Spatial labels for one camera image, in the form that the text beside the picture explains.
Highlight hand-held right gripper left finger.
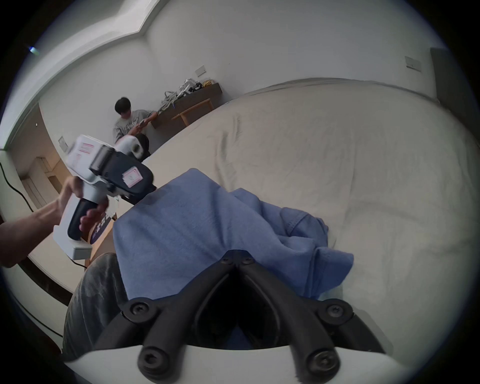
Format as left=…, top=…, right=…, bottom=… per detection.
left=93, top=258, right=238, bottom=380

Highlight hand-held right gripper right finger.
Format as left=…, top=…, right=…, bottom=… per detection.
left=239, top=256, right=388, bottom=382

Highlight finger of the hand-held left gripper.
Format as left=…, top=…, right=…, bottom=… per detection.
left=98, top=147, right=157, bottom=205

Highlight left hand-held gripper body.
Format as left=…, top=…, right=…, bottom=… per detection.
left=52, top=135, right=145, bottom=260

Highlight blue shirt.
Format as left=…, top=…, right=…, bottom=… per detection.
left=112, top=168, right=355, bottom=349

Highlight person's left forearm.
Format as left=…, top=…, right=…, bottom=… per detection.
left=0, top=200, right=62, bottom=269

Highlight person's left hand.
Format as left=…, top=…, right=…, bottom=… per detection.
left=55, top=176, right=110, bottom=232

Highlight dark printed card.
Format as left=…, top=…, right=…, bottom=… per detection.
left=89, top=212, right=115, bottom=244

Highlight person's legs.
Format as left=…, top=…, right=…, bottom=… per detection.
left=62, top=252, right=130, bottom=362

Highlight wooden bench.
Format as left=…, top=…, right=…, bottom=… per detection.
left=172, top=98, right=215, bottom=126

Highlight bed with beige sheet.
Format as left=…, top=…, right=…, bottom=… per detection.
left=28, top=78, right=480, bottom=376

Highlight dark wall shelf with items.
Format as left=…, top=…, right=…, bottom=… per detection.
left=152, top=78, right=223, bottom=130

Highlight black cable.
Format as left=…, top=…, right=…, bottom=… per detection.
left=0, top=161, right=36, bottom=216

